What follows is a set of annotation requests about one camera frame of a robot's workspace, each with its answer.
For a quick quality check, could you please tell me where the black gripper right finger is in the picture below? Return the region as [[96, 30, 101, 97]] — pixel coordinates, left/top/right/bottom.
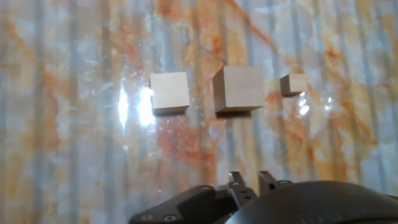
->
[[258, 170, 294, 197]]

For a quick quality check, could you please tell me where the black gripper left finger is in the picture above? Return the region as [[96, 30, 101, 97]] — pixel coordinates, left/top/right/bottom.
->
[[228, 170, 259, 209]]

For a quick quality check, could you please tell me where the small wooden cube block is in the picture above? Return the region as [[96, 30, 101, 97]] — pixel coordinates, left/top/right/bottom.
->
[[279, 73, 309, 97]]

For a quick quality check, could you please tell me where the large wooden cube block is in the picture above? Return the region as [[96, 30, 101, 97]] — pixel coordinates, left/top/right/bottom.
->
[[212, 65, 265, 114]]

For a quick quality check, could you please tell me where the medium wooden cube block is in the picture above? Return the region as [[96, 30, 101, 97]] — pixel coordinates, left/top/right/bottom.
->
[[149, 72, 191, 116]]

